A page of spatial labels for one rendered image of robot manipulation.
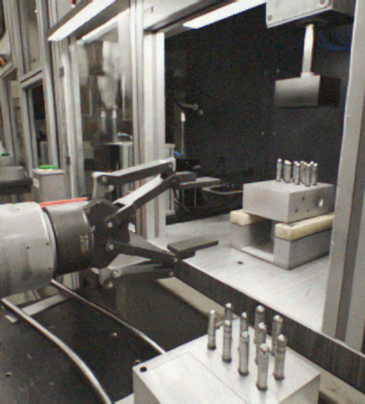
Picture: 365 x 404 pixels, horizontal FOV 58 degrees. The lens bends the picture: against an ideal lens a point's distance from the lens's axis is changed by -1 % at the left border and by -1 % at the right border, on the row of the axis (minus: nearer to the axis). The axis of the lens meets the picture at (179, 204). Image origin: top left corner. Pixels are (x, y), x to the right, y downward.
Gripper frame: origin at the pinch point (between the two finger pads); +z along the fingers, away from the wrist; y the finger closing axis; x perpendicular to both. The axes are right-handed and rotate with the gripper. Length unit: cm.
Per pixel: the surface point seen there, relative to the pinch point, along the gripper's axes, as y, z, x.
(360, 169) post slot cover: 7.8, 2.9, -20.0
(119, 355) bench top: -32.8, -4.4, 19.2
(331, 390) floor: -101, 98, 27
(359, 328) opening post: -7.5, 2.8, -21.7
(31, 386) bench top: -32.7, -20.7, 20.6
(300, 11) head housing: 28.9, 19.2, -0.4
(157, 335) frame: -51, 19, 43
